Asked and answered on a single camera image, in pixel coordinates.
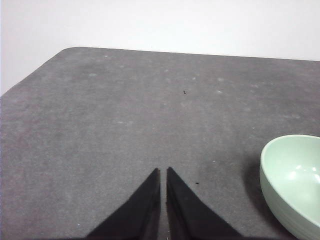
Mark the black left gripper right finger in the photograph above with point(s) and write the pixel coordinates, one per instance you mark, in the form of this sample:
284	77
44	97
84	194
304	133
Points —
190	217

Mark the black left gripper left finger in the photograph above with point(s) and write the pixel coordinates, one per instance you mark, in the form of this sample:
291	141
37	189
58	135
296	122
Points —
135	220

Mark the green bowl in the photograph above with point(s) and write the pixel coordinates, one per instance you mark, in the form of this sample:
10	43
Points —
287	175

